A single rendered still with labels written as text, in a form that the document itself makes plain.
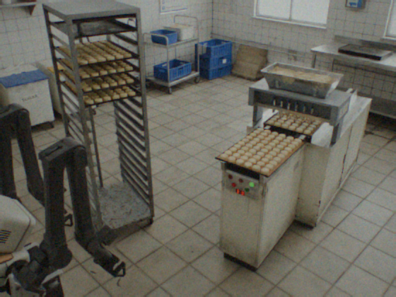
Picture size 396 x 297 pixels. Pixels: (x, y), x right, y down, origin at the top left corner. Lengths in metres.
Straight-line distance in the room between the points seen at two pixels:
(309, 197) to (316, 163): 0.33
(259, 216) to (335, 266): 0.86
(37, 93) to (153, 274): 3.02
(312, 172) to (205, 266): 1.11
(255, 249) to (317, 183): 0.75
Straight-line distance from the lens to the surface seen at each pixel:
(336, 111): 2.85
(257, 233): 2.72
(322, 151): 3.00
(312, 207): 3.28
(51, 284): 1.64
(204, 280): 2.94
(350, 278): 3.16
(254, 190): 2.49
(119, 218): 3.30
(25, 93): 5.13
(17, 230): 1.47
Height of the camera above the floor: 2.18
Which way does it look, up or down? 29 degrees down
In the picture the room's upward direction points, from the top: straight up
